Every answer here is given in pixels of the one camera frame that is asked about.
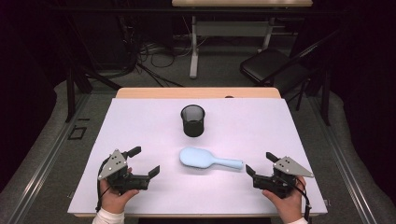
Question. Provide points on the white table mat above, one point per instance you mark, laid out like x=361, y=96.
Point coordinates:
x=202, y=193

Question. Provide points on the white-framed desk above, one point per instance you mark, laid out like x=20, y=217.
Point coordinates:
x=230, y=28

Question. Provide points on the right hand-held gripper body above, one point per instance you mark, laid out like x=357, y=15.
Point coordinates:
x=289, y=168

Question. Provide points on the black metal stand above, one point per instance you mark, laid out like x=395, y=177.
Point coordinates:
x=326, y=99
x=70, y=93

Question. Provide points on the light blue hairbrush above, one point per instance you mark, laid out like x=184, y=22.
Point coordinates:
x=196, y=158

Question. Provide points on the person's right hand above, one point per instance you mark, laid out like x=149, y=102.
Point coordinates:
x=289, y=207

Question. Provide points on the black folding chair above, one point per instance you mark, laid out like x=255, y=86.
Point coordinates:
x=267, y=63

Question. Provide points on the black mesh cup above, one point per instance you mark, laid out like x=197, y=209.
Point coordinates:
x=193, y=124

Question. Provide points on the person's left hand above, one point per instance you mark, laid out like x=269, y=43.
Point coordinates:
x=112, y=200

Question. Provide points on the metal floor rail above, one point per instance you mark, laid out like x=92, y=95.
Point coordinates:
x=40, y=169
x=345, y=168

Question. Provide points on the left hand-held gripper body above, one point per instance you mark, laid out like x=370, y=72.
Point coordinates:
x=113, y=165

